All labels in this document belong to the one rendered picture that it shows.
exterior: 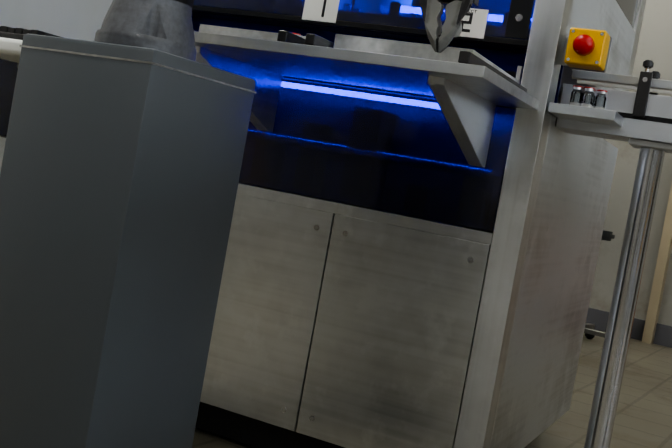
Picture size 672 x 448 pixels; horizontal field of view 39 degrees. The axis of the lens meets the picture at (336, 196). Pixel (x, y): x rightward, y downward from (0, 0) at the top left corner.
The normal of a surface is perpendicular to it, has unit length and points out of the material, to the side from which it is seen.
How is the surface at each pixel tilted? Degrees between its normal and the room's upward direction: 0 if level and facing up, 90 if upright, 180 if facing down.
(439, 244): 90
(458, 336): 90
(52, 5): 90
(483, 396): 90
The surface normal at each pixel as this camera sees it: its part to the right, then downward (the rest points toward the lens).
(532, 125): -0.41, -0.05
